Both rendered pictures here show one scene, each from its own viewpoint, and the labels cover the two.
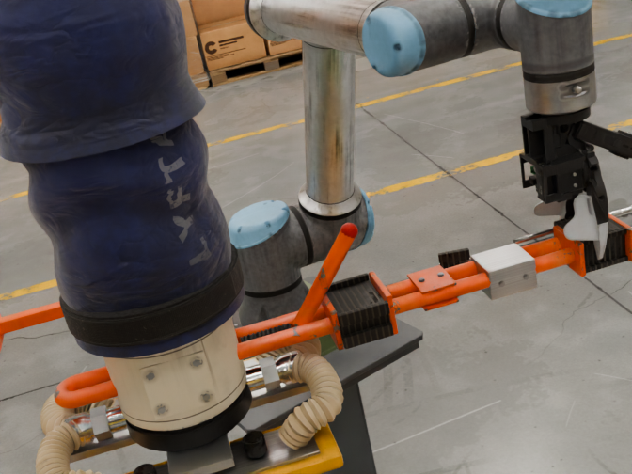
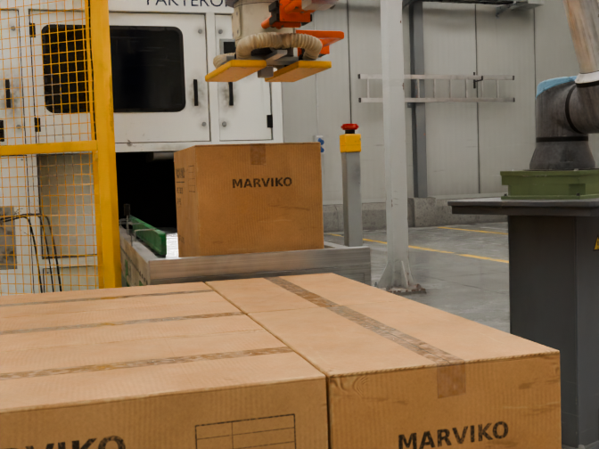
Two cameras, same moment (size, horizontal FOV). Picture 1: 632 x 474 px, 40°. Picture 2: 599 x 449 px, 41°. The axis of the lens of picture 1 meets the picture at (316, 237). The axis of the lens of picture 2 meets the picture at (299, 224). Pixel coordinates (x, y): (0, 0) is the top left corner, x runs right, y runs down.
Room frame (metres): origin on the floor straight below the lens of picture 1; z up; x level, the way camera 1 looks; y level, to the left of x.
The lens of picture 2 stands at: (0.66, -2.13, 0.84)
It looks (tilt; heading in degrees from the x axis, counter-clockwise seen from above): 3 degrees down; 80
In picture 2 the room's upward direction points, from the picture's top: 2 degrees counter-clockwise
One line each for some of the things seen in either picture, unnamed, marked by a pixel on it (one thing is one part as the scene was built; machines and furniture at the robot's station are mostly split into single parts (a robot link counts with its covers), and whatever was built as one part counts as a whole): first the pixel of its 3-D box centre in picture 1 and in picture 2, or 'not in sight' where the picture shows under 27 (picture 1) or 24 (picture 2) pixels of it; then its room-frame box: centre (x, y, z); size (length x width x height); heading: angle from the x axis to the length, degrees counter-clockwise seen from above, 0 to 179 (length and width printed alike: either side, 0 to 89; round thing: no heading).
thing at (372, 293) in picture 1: (356, 309); (290, 12); (1.02, -0.03, 1.27); 0.10 x 0.08 x 0.06; 9
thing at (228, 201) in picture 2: not in sight; (242, 205); (0.94, 0.65, 0.75); 0.60 x 0.40 x 0.40; 95
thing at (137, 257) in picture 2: not in sight; (131, 260); (0.52, 1.45, 0.50); 2.31 x 0.05 x 0.19; 96
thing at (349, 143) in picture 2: not in sight; (354, 261); (1.40, 0.94, 0.50); 0.07 x 0.07 x 1.00; 6
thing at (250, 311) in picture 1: (274, 295); (562, 153); (1.86, 0.13, 0.88); 0.19 x 0.19 x 0.10
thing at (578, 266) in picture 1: (593, 243); not in sight; (1.06, -0.38, 1.27); 0.08 x 0.07 x 0.05; 99
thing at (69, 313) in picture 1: (152, 284); not in sight; (0.98, 0.21, 1.39); 0.23 x 0.23 x 0.04
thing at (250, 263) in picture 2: not in sight; (263, 262); (0.96, 0.32, 0.58); 0.70 x 0.03 x 0.06; 6
